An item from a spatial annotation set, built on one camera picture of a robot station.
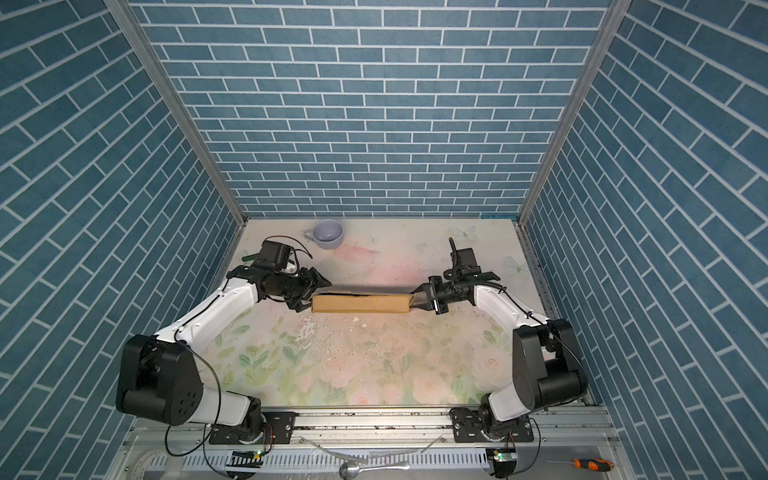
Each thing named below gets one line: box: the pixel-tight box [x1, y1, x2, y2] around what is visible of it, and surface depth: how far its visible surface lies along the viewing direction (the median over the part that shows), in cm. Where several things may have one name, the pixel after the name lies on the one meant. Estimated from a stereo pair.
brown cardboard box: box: [311, 292, 415, 313], surface depth 82 cm
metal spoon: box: [339, 462, 410, 480], surface depth 70 cm
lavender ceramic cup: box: [303, 219, 345, 250], surface depth 114 cm
